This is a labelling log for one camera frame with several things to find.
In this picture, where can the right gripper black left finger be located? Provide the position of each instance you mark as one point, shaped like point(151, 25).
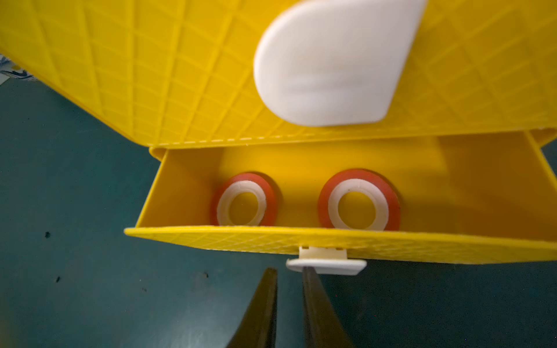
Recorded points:
point(258, 325)

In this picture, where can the red tape roll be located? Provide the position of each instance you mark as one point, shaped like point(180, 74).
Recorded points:
point(359, 199)
point(247, 199)

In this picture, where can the yellow plastic drawer cabinet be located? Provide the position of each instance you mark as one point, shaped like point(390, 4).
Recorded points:
point(450, 101)

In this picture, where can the blue yellow patterned plate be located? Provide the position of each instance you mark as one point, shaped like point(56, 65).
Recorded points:
point(9, 70)

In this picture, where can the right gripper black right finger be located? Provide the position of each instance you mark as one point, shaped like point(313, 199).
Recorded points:
point(322, 326)

